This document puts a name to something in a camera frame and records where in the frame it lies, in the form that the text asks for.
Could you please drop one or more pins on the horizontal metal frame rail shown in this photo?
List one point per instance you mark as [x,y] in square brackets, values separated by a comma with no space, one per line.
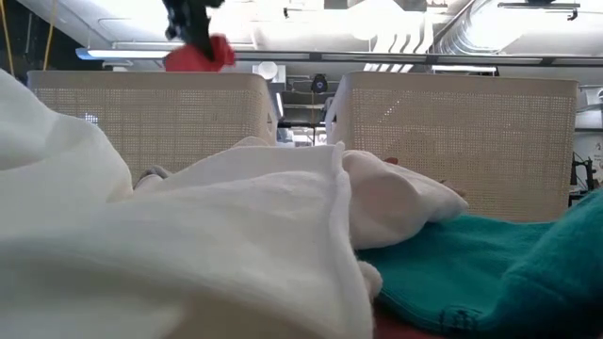
[353,57]

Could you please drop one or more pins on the background shelving rack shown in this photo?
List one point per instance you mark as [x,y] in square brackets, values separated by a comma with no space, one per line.
[306,117]

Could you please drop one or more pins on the perforated cream laundry basket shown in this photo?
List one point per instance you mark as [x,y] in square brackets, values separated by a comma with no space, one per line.
[165,117]
[471,141]

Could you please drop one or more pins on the black stand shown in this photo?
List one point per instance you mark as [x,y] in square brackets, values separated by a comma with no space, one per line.
[584,179]

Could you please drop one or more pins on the small black camera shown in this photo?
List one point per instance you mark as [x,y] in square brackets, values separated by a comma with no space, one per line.
[319,84]

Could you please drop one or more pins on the pale pinkish white sock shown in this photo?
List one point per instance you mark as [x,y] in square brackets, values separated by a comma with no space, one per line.
[396,202]

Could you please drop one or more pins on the large white knit garment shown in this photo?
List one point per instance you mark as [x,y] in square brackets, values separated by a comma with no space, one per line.
[188,245]

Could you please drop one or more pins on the teal knit garment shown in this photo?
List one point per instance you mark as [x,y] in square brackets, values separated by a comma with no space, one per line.
[471,268]

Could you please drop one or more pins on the bright red garment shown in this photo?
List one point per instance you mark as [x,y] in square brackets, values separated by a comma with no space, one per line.
[188,61]

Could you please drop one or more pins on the pink and maroon garment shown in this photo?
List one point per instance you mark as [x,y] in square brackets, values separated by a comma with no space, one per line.
[396,329]

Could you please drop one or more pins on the grey ribbed sock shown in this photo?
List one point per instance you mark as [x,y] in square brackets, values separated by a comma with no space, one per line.
[153,173]

